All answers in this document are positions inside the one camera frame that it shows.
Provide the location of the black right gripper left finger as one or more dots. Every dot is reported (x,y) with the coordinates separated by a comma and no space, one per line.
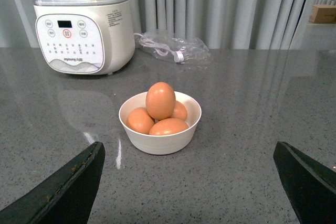
(66,196)

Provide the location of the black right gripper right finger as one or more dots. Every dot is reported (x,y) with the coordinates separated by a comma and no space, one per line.
(309,185)

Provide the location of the brown egg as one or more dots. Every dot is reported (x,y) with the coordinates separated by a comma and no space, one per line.
(179,112)
(160,101)
(140,121)
(168,127)

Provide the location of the brown egg front in bowl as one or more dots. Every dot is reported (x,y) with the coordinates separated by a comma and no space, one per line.
(168,127)

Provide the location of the brown egg back in bowl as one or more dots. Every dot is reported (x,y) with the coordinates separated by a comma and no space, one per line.
(179,112)

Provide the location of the brown cardboard box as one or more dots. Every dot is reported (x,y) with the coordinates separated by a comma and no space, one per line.
(322,14)

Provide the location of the white ceramic bowl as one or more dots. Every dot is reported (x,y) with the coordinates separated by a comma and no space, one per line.
(167,144)

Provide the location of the white soy milk maker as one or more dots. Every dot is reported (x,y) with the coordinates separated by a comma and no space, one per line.
(90,37)

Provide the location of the clear plastic bag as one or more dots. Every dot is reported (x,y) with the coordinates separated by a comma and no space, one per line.
(163,45)

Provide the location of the grey curtain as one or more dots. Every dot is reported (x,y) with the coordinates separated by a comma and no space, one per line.
(233,24)

